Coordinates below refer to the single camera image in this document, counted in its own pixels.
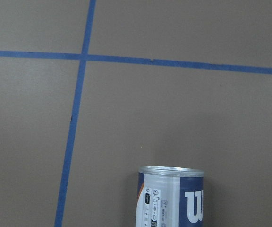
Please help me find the blue white tennis ball can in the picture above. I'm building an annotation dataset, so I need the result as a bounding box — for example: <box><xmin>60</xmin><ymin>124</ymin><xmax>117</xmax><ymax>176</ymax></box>
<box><xmin>135</xmin><ymin>166</ymin><xmax>204</xmax><ymax>227</ymax></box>

